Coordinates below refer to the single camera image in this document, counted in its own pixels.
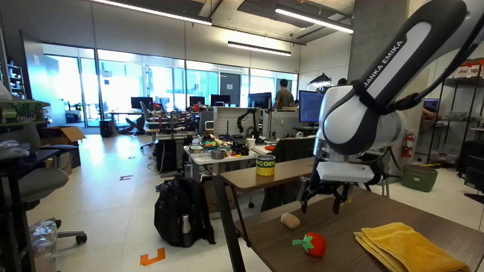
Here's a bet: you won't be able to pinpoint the black computer monitor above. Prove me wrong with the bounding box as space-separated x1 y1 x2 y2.
208 94 232 108
129 96 154 112
246 91 273 111
187 96 207 109

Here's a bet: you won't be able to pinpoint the clear plastic bottles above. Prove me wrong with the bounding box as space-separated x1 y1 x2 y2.
27 218 60 272

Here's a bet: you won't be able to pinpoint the standing person dark shirt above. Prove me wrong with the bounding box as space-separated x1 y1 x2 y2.
273 77 296 112

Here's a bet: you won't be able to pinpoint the green plastic basket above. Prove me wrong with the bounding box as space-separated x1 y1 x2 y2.
400 164 440 194

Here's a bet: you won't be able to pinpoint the yellow terry towel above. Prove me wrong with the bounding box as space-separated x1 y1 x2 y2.
352 221 471 272

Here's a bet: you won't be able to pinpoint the black desk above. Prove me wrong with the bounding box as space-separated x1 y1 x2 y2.
0 142 63 272

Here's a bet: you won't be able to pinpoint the cream egg toy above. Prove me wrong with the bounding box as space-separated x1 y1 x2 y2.
279 212 302 232

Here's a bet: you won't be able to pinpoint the long ceiling light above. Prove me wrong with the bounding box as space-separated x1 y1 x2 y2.
225 40 293 59
273 6 355 37
89 0 213 28

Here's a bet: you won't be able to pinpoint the white cluttered desk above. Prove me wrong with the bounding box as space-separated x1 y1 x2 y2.
181 142 270 179

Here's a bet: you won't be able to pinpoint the black cabinet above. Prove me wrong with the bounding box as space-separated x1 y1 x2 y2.
455 139 484 194

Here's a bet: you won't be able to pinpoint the brown wooden side table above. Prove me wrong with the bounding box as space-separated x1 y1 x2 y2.
213 156 315 272

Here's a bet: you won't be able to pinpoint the large blue screen monitor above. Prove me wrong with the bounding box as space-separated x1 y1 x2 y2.
297 90 325 127

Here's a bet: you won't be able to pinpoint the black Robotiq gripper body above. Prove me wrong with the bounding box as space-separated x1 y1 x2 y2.
305 177 355 200

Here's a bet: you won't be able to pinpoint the black lamp shade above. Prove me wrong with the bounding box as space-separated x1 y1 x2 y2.
306 71 334 88

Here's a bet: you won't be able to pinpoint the open cardboard box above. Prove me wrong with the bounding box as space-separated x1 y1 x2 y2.
39 126 86 171

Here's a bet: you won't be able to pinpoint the black metal shelf rack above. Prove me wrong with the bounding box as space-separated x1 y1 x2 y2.
424 59 484 179

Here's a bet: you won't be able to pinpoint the black waste bin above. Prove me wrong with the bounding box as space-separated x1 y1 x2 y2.
98 118 114 139

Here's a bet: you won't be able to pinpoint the black desk pedestal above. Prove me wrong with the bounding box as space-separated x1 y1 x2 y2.
152 135 187 174

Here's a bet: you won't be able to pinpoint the grey metal chair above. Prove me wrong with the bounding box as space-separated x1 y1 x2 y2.
368 150 405 201

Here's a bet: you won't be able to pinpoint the red box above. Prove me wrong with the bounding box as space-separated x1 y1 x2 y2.
455 58 484 80

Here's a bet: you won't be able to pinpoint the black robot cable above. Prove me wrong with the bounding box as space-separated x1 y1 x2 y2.
368 14 484 188

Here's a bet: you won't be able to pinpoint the red ball toy green stem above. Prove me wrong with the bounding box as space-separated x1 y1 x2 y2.
290 232 328 260

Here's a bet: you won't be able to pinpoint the black backpack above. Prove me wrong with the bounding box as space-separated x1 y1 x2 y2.
152 176 216 250

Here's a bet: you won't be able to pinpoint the grey office chair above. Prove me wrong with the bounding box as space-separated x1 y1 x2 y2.
0 123 89 248

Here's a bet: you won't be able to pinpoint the green crate stack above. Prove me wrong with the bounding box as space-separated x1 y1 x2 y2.
0 99 51 127

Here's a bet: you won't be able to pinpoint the yellow labelled tin can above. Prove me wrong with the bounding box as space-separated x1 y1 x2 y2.
253 153 276 179

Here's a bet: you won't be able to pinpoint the red fire extinguisher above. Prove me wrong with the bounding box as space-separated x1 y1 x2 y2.
400 129 415 159

